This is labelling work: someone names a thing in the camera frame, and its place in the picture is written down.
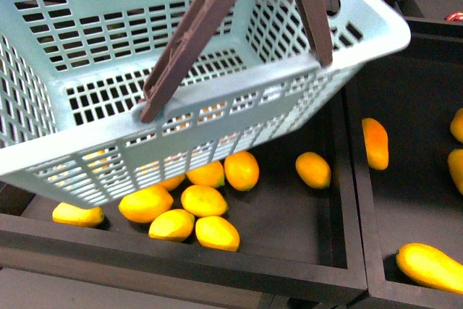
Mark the black wooden right tray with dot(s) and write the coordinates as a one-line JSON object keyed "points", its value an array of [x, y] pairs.
{"points": [[414, 94]]}

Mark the long yellow mango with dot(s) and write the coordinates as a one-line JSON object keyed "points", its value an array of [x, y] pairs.
{"points": [[376, 144], [430, 267]]}

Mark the brown basket handle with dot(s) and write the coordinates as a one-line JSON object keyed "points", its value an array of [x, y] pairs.
{"points": [[194, 31]]}

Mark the light blue plastic basket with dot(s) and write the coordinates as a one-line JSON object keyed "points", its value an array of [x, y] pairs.
{"points": [[72, 76]]}

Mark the black wooden mango tray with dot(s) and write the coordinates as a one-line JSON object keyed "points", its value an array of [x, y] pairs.
{"points": [[296, 241]]}

